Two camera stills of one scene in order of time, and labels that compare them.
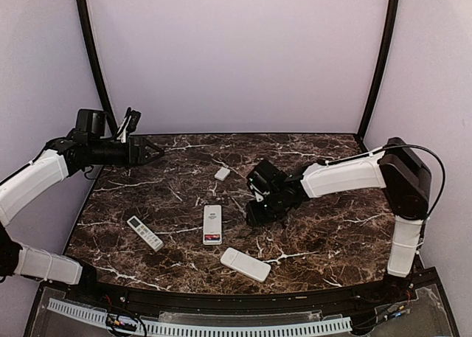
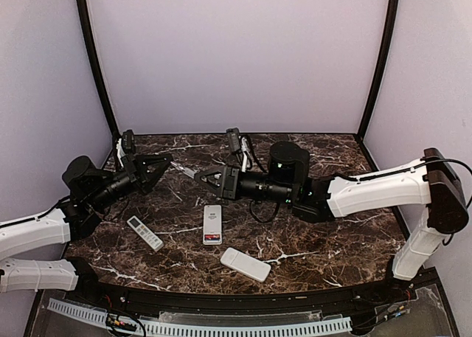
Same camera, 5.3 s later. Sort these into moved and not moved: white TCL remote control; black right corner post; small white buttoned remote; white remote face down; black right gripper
Moved: black right gripper
Not moved: black right corner post; small white buttoned remote; white TCL remote control; white remote face down
